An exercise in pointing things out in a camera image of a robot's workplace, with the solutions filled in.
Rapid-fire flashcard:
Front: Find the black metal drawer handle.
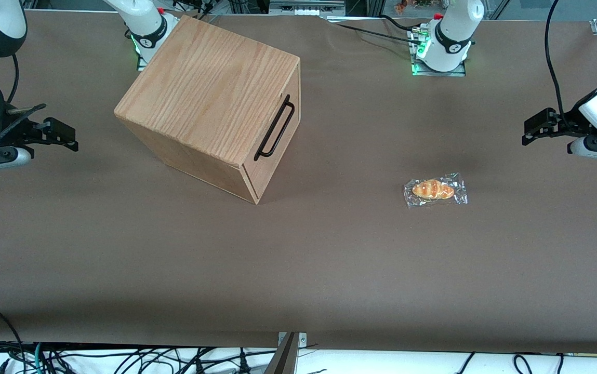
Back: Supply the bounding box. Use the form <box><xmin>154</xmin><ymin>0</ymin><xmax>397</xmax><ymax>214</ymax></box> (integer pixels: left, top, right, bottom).
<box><xmin>254</xmin><ymin>94</ymin><xmax>296</xmax><ymax>161</ymax></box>

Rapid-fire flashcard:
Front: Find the oak wooden drawer cabinet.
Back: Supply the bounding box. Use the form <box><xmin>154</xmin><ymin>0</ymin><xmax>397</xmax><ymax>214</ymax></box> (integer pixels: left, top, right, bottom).
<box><xmin>114</xmin><ymin>15</ymin><xmax>302</xmax><ymax>205</ymax></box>

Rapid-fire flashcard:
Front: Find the bread roll in clear wrapper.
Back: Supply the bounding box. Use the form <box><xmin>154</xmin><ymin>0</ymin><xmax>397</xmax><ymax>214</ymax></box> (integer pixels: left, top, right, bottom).
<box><xmin>403</xmin><ymin>172</ymin><xmax>469</xmax><ymax>210</ymax></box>

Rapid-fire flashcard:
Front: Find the grey background device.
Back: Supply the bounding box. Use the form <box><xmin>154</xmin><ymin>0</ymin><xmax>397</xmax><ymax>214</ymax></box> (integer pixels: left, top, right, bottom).
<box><xmin>269</xmin><ymin>0</ymin><xmax>347</xmax><ymax>17</ymax></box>

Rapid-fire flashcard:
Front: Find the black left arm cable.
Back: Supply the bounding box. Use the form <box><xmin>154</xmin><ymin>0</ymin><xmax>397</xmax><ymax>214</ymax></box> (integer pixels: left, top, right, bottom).
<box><xmin>544</xmin><ymin>0</ymin><xmax>573</xmax><ymax>131</ymax></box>

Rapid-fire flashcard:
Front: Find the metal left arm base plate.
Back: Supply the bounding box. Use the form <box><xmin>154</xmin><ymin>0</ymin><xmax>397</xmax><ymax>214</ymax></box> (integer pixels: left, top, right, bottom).
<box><xmin>410</xmin><ymin>27</ymin><xmax>467</xmax><ymax>77</ymax></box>

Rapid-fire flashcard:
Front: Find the black cable on table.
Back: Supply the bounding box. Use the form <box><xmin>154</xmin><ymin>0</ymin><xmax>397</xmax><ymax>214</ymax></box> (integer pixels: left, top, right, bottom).
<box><xmin>328</xmin><ymin>15</ymin><xmax>426</xmax><ymax>44</ymax></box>

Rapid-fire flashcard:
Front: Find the black hooked cable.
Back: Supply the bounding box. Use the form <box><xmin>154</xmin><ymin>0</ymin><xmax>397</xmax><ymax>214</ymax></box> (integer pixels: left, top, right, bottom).
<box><xmin>513</xmin><ymin>353</ymin><xmax>535</xmax><ymax>374</ymax></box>

